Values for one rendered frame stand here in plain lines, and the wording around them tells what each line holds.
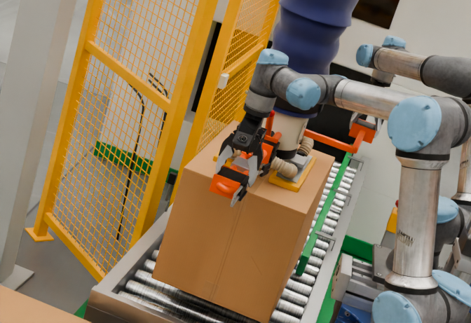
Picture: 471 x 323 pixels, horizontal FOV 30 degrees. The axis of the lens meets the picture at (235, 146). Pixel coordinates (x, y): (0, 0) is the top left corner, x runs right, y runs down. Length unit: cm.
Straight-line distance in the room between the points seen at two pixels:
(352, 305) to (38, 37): 160
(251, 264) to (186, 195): 29
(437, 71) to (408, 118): 71
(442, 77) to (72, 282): 211
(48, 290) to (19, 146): 71
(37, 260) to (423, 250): 253
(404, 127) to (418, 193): 14
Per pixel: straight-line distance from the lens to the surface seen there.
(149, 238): 327
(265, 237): 269
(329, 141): 290
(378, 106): 213
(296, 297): 332
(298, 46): 271
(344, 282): 258
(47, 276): 406
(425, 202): 192
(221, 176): 229
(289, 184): 276
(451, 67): 258
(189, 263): 279
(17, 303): 283
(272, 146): 260
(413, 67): 268
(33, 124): 354
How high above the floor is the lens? 208
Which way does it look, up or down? 20 degrees down
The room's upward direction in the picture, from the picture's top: 18 degrees clockwise
